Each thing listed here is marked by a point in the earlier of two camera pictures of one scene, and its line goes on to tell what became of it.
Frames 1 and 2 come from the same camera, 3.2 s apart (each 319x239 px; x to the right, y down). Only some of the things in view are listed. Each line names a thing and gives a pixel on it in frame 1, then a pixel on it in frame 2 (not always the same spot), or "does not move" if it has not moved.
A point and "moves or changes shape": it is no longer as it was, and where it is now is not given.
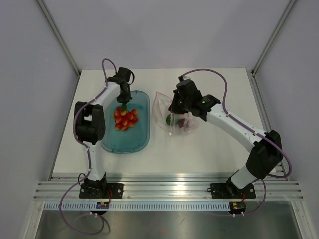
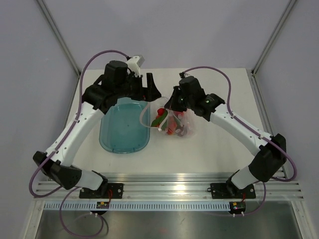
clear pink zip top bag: (173, 123) moves or changes shape
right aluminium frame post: (289, 6) does not move
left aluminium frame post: (47, 13) does not move
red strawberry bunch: (124, 118) -> (171, 121)
